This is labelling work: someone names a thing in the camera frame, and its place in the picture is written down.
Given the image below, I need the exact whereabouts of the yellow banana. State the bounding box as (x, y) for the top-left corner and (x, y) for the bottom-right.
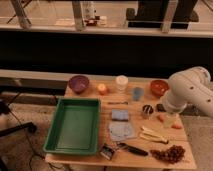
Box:
(139, 126), (169, 144)

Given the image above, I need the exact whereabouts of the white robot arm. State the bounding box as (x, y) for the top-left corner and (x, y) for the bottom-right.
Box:
(161, 67), (213, 118)

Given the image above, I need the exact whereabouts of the white paper cup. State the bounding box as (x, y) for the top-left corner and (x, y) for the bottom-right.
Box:
(115, 75), (128, 92)

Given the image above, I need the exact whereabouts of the blue plastic cup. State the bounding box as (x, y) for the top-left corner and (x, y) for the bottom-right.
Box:
(132, 87), (144, 101)

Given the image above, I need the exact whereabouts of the orange fruit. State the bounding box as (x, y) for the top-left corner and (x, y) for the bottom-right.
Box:
(97, 84), (107, 95)

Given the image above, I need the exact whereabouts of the dark pen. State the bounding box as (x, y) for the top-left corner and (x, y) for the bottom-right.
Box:
(107, 102), (128, 105)

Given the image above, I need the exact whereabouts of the purple bowl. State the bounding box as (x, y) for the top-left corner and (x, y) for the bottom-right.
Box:
(68, 75), (89, 94)

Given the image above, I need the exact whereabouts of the blue sponge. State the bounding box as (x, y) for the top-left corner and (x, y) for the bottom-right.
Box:
(112, 110), (129, 121)

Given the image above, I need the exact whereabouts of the grey blue cloth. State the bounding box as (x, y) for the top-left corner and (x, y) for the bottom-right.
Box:
(109, 121), (135, 141)

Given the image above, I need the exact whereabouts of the small metal can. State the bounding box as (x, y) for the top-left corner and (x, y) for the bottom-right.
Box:
(141, 105), (154, 119)

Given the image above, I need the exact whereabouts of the orange bowl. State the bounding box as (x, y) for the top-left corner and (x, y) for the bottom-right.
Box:
(150, 80), (169, 97)

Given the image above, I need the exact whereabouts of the green plastic tray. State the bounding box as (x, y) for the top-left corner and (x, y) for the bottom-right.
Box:
(43, 98), (101, 155)

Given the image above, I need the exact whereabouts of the black rectangular block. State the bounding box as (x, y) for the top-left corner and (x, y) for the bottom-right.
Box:
(156, 104), (165, 112)

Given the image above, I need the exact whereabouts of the small black box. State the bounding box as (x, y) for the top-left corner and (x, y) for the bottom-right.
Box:
(100, 144), (115, 160)

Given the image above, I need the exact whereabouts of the orange carrot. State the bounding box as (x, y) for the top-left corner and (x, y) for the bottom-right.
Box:
(157, 114), (182, 129)

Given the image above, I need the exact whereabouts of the bunch of red grapes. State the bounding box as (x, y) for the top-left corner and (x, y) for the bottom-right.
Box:
(150, 145), (185, 164)

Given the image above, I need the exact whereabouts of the black chair base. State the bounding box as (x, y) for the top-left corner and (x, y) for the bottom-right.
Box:
(0, 99), (37, 137)

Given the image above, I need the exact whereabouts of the black handled knife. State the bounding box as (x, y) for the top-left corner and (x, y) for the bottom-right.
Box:
(117, 143), (148, 156)

